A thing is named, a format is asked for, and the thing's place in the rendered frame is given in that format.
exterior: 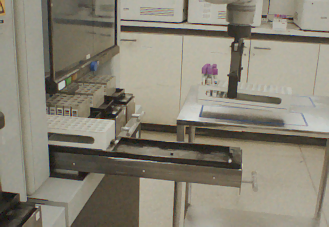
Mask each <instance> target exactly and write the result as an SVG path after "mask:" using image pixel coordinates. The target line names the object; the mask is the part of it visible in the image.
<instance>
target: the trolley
mask: <svg viewBox="0 0 329 227"><path fill-rule="evenodd" d="M196 96H197V86H191V87H190V90H189V92H188V94H187V96H186V100H185V102H184V104H183V106H182V109H181V111H180V113H179V116H178V117H177V122H176V124H177V142H185V133H186V125H187V126H189V134H188V143H194V132H195V126H201V127H208V128H221V129H235V130H242V131H255V132H268V133H281V134H289V135H301V136H315V137H322V138H327V144H326V148H325V155H324V162H323V168H322V173H321V179H320V186H319V190H318V196H317V203H316V207H315V214H314V218H308V217H303V216H293V215H278V214H272V213H262V212H252V211H242V210H236V209H226V208H211V207H205V206H194V205H190V200H191V189H192V183H189V182H186V186H185V197H184V218H183V227H319V225H320V219H321V213H322V208H323V202H324V195H325V190H326V187H327V181H328V175H329V96H318V95H303V94H292V97H291V105H290V112H289V113H280V112H273V111H265V110H260V109H250V108H241V107H235V106H225V105H215V104H200V103H196ZM181 199H182V182H179V181H175V182H174V204H173V227H180V210H181Z"/></svg>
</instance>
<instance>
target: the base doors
mask: <svg viewBox="0 0 329 227"><path fill-rule="evenodd" d="M120 39H129V40H134V39H135V40H136V42H133V41H120V89H125V93H126V94H133V96H136V97H135V104H136V105H142V111H145V112H146V113H145V114H144V116H143V118H142V119H141V122H143V123H157V124H165V125H177V124H176V122H177V117H178V116H179V113H180V110H181V109H182V106H183V104H184V102H185V100H186V96H187V94H188V92H189V90H190V87H191V86H197V84H198V83H199V82H200V80H201V79H202V74H201V72H202V67H203V65H204V64H207V63H210V64H211V65H212V64H217V69H218V75H217V79H218V80H224V81H228V80H229V76H227V74H229V72H230V62H231V47H230V46H231V43H232V42H233V41H234V39H229V38H209V37H199V36H178V35H158V34H136V33H125V32H120ZM182 43H183V51H182ZM141 46H151V47H154V49H146V48H141ZM244 46H246V48H243V54H242V60H241V64H242V65H241V67H243V70H241V82H246V80H247V83H253V84H263V85H275V86H285V87H291V91H292V94H303V95H318V96H329V45H323V44H302V43H291V42H279V41H262V40H251V45H250V40H247V39H244ZM255 46H256V47H261V48H268V47H269V48H271V49H254V47H255ZM319 49H320V50H319ZM249 51H250V56H249ZM210 52H224V55H222V54H210ZM318 53H319V54H318ZM244 54H246V56H244ZM252 54H255V56H253V55H252ZM248 61H249V68H248ZM247 68H248V74H247ZM316 69H317V70H316ZM181 81H182V88H181ZM313 92H314V93H313ZM180 93H181V100H180Z"/></svg>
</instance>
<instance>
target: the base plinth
mask: <svg viewBox="0 0 329 227"><path fill-rule="evenodd" d="M141 130H143V131H156V132H170V133H177V125H165V124H157V123H143V122H141ZM185 134H189V127H188V126H186V133H185ZM194 134H195V135H202V136H215V137H223V138H236V139H249V140H256V141H269V142H282V143H295V144H302V145H315V146H326V144H327V138H316V137H308V136H295V135H281V134H274V133H260V132H247V131H242V132H240V131H228V130H222V129H210V128H198V127H195V132H194Z"/></svg>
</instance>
